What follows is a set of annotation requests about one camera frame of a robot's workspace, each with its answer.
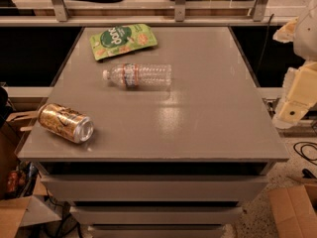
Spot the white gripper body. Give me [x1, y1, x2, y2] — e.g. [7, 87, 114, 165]
[293, 0, 317, 60]

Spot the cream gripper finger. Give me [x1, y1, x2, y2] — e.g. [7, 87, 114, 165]
[272, 61, 317, 129]
[272, 18, 298, 43]

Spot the clear plastic water bottle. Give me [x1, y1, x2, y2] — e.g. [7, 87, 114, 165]
[103, 63, 172, 89]

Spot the cardboard box right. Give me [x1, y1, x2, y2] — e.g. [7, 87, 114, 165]
[268, 179, 317, 238]

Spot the cardboard box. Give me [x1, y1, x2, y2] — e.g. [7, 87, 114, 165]
[268, 179, 317, 238]
[0, 111, 61, 238]

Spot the grey drawer cabinet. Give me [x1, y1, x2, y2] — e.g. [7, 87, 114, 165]
[20, 27, 288, 238]

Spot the green snack pouch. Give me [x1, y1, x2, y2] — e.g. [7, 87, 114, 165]
[89, 24, 158, 60]

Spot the gold soda can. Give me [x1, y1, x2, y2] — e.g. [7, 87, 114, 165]
[38, 103, 94, 144]

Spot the metal shelf rack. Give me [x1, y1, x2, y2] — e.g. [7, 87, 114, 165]
[0, 0, 311, 27]

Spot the cardboard box left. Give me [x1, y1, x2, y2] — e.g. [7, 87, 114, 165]
[0, 111, 61, 238]

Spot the black cable on floor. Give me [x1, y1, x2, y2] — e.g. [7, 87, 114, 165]
[292, 141, 317, 167]

